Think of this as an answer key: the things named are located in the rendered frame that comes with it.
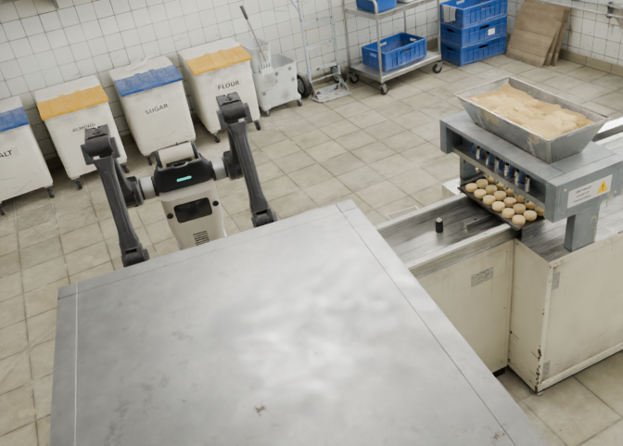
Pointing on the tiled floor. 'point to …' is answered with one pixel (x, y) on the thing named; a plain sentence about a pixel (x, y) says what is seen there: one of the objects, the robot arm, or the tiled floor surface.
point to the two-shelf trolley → (379, 39)
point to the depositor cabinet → (564, 298)
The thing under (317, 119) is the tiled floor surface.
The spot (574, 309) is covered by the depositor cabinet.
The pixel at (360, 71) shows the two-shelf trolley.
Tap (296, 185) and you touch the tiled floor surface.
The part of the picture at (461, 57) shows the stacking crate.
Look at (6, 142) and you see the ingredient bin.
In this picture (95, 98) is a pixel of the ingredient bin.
